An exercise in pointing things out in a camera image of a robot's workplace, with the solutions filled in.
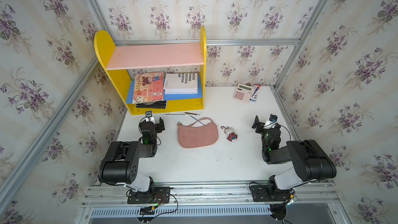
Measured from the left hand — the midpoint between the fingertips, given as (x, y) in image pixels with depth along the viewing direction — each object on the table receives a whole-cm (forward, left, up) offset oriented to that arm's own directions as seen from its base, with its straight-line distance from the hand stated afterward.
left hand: (155, 119), depth 92 cm
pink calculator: (+27, -60, -5) cm, 66 cm away
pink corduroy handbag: (-9, -22, -6) cm, 24 cm away
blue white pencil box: (+27, -70, -5) cm, 75 cm away
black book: (+15, +1, -4) cm, 15 cm away
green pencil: (+9, -10, -7) cm, 15 cm away
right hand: (-2, -66, +4) cm, 66 cm away
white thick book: (+21, -15, +10) cm, 28 cm away
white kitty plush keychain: (-10, -46, -4) cm, 47 cm away
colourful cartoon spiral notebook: (+21, +7, +6) cm, 23 cm away
